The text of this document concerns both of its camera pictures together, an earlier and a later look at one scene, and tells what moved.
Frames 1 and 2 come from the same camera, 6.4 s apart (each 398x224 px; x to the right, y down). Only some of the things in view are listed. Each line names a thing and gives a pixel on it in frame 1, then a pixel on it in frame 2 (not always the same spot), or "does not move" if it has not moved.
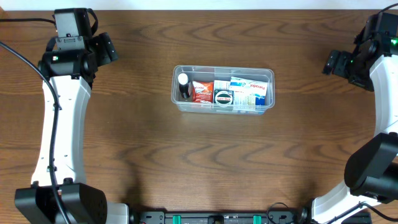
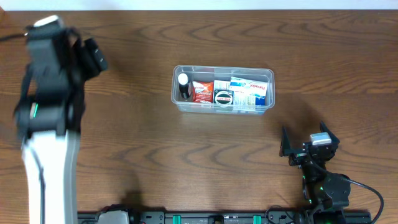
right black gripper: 333,63 to 300,155
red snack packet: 203,91 does not move
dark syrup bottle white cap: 184,84 does not move
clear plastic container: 235,90 does not move
